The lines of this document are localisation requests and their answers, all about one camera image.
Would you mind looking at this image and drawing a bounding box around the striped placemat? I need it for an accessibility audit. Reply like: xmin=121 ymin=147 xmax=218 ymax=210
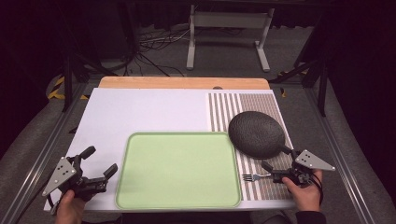
xmin=207 ymin=91 xmax=295 ymax=202

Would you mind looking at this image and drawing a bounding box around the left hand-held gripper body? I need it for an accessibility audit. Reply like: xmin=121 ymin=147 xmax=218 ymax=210
xmin=41 ymin=155 xmax=108 ymax=202

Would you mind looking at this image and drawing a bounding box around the person's right sleeve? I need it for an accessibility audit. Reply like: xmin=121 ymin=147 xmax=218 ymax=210
xmin=294 ymin=210 xmax=327 ymax=224

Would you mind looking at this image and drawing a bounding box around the person's right hand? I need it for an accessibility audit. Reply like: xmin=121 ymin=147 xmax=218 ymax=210
xmin=281 ymin=169 xmax=323 ymax=213

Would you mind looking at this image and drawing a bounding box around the person's left hand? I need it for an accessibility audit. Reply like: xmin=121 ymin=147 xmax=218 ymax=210
xmin=54 ymin=189 xmax=88 ymax=224

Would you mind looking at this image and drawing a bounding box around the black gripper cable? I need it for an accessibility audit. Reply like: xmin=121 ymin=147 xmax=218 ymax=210
xmin=307 ymin=171 xmax=325 ymax=206
xmin=13 ymin=186 xmax=52 ymax=224

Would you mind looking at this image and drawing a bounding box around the wooden table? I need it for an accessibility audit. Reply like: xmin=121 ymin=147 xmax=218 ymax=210
xmin=98 ymin=76 xmax=271 ymax=91

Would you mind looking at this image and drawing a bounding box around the yellow and black tape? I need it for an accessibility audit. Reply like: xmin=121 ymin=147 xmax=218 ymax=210
xmin=47 ymin=76 xmax=90 ymax=101

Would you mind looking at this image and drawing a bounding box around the bundle of cables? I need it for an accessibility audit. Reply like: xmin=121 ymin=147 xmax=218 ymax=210
xmin=122 ymin=22 xmax=191 ymax=77

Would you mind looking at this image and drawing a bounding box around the white board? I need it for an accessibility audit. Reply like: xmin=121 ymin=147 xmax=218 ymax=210
xmin=43 ymin=87 xmax=297 ymax=213

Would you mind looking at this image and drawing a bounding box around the black tripod stand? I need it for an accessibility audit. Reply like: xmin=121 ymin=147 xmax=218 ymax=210
xmin=60 ymin=0 xmax=120 ymax=113
xmin=269 ymin=12 xmax=331 ymax=118

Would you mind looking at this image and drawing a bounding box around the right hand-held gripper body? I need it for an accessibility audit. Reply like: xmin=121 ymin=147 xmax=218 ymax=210
xmin=271 ymin=148 xmax=336 ymax=188

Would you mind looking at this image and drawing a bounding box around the light green tray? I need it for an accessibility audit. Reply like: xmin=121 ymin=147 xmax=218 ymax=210
xmin=115 ymin=132 xmax=243 ymax=211

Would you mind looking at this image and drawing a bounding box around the silver fork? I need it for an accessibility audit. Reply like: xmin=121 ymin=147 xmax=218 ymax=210
xmin=242 ymin=173 xmax=273 ymax=183

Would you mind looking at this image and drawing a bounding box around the white metal stand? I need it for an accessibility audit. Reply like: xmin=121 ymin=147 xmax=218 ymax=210
xmin=186 ymin=4 xmax=276 ymax=73

